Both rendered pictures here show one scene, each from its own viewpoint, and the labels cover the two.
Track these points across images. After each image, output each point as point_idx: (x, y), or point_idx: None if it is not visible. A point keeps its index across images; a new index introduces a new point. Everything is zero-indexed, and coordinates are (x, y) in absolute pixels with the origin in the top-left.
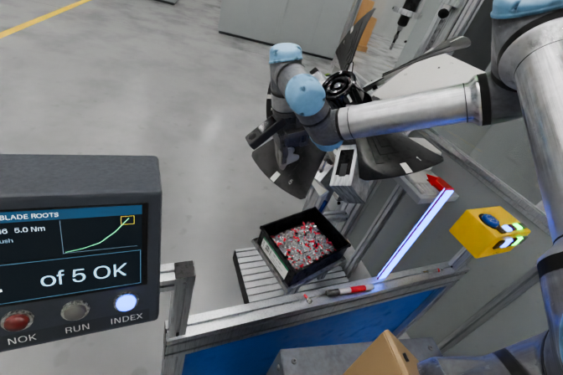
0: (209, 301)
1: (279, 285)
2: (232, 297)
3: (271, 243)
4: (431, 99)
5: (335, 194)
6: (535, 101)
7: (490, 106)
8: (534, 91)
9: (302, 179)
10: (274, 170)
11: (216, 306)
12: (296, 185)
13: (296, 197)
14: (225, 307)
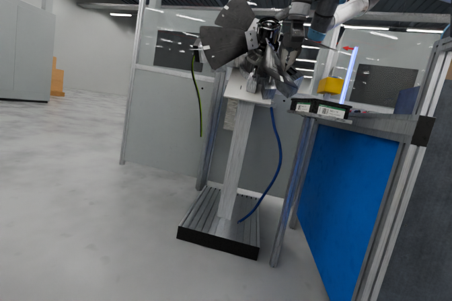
0: (209, 275)
1: (228, 220)
2: (215, 256)
3: (327, 103)
4: (355, 2)
5: (232, 127)
6: None
7: (370, 3)
8: None
9: (289, 78)
10: (278, 75)
11: (218, 271)
12: (290, 81)
13: (296, 87)
14: (222, 265)
